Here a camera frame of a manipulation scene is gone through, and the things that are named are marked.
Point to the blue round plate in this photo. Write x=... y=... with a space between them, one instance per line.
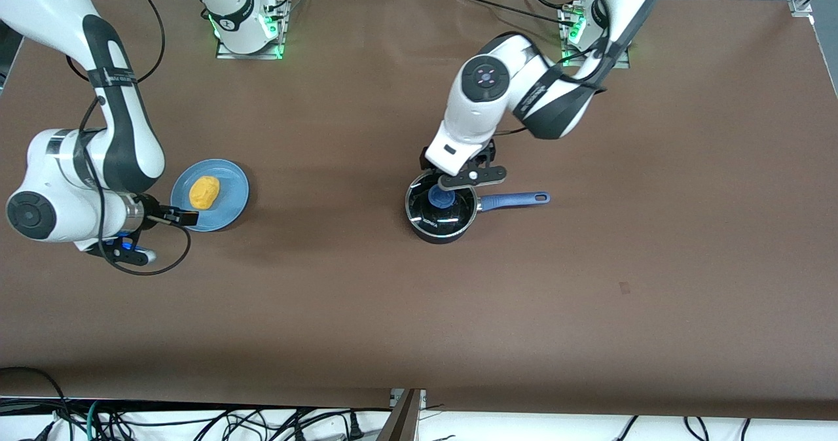
x=229 y=199

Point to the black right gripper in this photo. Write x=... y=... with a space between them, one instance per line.
x=152 y=209

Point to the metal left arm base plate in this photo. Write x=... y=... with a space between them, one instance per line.
x=622 y=61

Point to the aluminium frame post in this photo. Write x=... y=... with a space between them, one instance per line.
x=400 y=421

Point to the yellow potato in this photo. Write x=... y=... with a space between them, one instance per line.
x=204 y=192

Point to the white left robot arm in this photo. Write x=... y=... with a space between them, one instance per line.
x=484 y=78

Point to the brown table cover sheet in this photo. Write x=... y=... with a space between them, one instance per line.
x=393 y=310

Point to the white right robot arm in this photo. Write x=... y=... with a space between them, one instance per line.
x=124 y=133

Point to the glass lid with blue knob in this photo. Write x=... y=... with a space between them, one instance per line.
x=452 y=222

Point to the black power plug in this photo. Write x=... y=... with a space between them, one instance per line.
x=355 y=426

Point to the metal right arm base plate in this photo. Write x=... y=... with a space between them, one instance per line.
x=252 y=53

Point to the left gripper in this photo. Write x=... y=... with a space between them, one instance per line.
x=483 y=156

